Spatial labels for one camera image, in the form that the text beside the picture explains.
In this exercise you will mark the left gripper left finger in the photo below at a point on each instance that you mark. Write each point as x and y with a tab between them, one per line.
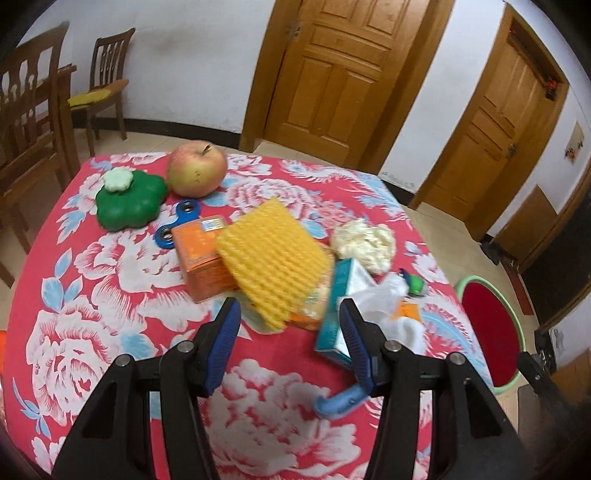
110	438

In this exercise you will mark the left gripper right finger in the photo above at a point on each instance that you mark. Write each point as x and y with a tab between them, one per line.
472	438

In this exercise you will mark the clear plastic bag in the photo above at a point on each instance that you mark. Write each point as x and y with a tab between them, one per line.
387	306

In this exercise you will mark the orange cardboard box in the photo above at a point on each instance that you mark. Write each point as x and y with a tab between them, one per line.
203	271

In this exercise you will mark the orange snack packet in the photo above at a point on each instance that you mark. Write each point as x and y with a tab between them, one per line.
312	313

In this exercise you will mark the large white paper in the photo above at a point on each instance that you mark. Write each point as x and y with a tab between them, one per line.
373	246

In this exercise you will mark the yellow foam fruit net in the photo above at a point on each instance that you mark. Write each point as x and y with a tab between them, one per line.
274	261

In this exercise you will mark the red basin with green rim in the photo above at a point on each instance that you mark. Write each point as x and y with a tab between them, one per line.
497	329

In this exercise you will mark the light blue plastic clip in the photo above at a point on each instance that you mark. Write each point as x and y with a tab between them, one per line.
340	405

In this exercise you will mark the small green blue toy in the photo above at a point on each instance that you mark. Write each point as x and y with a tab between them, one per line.
417	286

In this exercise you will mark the red floral tablecloth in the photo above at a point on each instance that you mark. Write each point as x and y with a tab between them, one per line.
86	296

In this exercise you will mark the green flower-shaped toy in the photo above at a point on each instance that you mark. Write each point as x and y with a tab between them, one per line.
129	199

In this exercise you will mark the blue fidget spinner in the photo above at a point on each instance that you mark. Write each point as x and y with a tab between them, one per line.
186	211

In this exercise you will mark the red apple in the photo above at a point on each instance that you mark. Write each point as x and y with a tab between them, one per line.
195	169

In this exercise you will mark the dark wooden near chair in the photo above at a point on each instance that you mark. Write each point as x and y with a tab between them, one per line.
31	143

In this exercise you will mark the right wooden door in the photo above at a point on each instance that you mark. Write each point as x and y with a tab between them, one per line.
502	133

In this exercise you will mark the wooden door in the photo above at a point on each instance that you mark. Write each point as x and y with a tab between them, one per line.
337	79
502	133

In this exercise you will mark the wooden chair with cushion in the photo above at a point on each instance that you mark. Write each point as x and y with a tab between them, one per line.
106	85

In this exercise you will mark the left wooden door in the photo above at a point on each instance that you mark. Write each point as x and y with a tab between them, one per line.
337	79

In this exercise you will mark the wooden wall panel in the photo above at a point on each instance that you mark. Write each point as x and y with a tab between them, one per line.
528	226

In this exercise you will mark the wall sticker picture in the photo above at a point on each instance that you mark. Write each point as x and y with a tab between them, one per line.
575	143

